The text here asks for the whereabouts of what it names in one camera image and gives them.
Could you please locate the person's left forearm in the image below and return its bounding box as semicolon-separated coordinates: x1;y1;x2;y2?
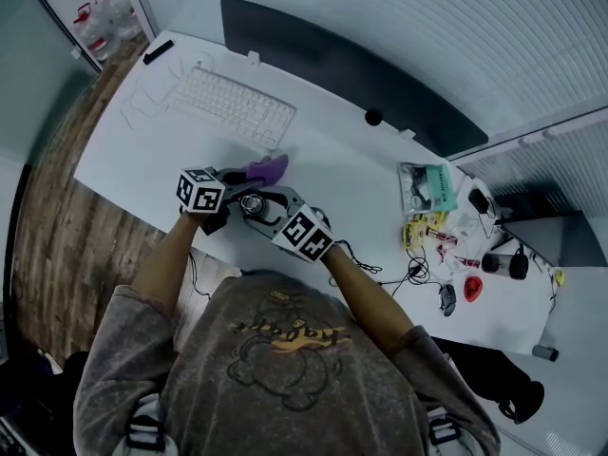
129;206;211;314

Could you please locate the grey computer mouse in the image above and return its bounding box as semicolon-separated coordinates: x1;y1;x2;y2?
437;282;459;318

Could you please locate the clear water jug red cap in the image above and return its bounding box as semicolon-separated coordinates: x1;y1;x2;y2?
96;0;144;43
72;2;121;62

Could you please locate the black remote control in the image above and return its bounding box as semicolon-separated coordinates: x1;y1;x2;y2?
142;39;176;67

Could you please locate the person's right forearm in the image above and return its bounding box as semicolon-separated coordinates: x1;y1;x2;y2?
321;241;415;356

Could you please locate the red plastic object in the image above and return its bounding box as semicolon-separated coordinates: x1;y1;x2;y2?
463;275;484;304

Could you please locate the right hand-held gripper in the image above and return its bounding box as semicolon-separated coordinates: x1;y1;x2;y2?
241;184;334;265

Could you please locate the dark desk partition panel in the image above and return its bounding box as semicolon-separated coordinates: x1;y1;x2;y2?
219;0;490;159

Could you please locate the white keyboard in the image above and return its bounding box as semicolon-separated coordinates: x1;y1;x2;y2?
162;65;297;152

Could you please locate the thin black cable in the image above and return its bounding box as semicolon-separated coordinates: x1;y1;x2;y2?
186;250;211;299

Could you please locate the clear package green label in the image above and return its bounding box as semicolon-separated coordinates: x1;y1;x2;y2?
397;160;460;216

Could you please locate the yellow snack packet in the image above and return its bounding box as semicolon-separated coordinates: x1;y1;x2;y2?
402;213;448;250

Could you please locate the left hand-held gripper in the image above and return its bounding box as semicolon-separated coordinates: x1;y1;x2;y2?
176;165;265;235

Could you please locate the purple cloth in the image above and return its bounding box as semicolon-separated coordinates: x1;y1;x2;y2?
243;153;291;188

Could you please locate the red snack wrapper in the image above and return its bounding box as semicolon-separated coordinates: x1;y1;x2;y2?
435;243;482;271
424;227;461;247

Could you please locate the black tumbler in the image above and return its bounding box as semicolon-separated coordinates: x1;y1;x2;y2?
480;247;530;282

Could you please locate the dark laptop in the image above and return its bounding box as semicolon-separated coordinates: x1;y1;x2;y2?
493;191;608;269

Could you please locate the grey cylinder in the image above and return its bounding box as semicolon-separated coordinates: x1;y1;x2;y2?
531;344;561;363

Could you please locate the black strap buckle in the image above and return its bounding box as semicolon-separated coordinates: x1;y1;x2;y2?
124;412;166;451
427;414;463;447

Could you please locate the black chair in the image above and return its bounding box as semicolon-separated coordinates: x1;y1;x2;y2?
426;333;546;426

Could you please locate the grey printed shirt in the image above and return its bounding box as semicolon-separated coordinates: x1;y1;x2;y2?
72;269;503;456

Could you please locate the white cable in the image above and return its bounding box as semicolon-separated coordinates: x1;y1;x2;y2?
120;49;216;133

